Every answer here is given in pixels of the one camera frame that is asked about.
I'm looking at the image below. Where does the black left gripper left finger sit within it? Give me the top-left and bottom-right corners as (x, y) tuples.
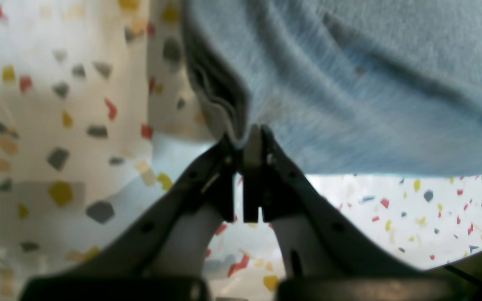
(20, 137), (236, 301)

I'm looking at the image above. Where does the terrazzo pattern tablecloth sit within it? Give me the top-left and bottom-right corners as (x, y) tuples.
(0, 0), (482, 301)

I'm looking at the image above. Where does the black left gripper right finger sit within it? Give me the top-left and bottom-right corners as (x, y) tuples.
(243, 125), (482, 301)

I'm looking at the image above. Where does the grey t-shirt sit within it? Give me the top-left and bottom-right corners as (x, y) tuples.
(180, 0), (482, 176)

